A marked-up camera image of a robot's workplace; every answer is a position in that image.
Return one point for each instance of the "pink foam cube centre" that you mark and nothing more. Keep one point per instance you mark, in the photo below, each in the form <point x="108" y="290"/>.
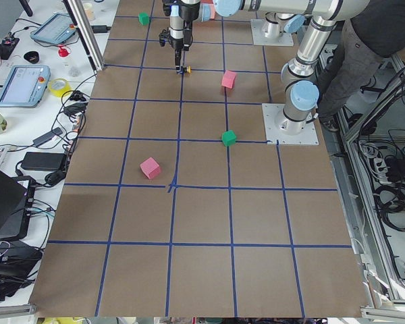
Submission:
<point x="228" y="79"/>

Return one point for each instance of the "yellow black push button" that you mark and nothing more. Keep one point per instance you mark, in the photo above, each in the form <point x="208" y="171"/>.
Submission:
<point x="181" y="70"/>

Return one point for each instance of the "aluminium frame post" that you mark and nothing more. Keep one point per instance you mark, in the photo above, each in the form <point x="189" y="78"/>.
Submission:
<point x="79" y="18"/>

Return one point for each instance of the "green foam cube near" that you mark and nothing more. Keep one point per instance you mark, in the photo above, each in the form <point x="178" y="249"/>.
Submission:
<point x="229" y="138"/>

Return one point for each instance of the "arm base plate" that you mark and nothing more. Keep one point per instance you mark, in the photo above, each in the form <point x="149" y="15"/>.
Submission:
<point x="265" y="33"/>
<point x="281" y="130"/>

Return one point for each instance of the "blue teach pendant far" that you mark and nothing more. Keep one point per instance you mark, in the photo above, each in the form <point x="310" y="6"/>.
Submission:
<point x="55" y="31"/>

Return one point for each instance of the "green foam cube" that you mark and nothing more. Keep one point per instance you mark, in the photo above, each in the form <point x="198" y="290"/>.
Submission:
<point x="143" y="18"/>
<point x="229" y="138"/>

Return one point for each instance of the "yellow tape roll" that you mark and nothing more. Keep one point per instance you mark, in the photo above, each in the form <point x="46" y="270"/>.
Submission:
<point x="59" y="87"/>

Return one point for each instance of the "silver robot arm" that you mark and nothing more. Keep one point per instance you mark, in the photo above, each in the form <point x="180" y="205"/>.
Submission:
<point x="301" y="92"/>

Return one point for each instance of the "black laptop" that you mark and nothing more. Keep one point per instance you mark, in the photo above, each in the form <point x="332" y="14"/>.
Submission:
<point x="16" y="194"/>

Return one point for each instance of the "person in dark clothes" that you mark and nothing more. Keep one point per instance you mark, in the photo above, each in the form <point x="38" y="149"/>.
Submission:
<point x="373" y="35"/>

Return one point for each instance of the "red small object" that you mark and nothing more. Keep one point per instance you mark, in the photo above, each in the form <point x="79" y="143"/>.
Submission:
<point x="63" y="52"/>

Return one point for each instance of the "green foam cube far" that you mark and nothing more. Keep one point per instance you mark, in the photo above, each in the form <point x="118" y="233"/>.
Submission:
<point x="143" y="18"/>

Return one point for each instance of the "black power adapter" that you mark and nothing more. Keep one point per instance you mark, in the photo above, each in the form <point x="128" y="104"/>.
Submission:
<point x="47" y="137"/>

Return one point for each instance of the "black power brick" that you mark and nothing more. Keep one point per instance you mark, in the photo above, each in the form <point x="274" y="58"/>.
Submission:
<point x="38" y="161"/>

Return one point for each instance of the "blue teach pendant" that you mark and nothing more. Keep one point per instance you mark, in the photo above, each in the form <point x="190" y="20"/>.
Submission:
<point x="25" y="86"/>
<point x="55" y="31"/>

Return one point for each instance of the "pink foam cube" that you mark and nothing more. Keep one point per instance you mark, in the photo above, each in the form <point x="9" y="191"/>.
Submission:
<point x="150" y="168"/>
<point x="228" y="79"/>

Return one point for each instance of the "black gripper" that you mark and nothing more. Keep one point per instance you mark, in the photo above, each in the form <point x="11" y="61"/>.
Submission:
<point x="177" y="44"/>

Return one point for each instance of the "black small bowl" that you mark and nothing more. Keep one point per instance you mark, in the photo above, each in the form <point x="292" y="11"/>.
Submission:
<point x="32" y="57"/>

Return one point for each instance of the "blue teach pendant near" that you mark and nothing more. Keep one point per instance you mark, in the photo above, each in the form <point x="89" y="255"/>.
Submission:
<point x="25" y="86"/>

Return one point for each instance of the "pink foam cube left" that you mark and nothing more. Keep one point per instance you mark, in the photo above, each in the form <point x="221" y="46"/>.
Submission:
<point x="150" y="168"/>

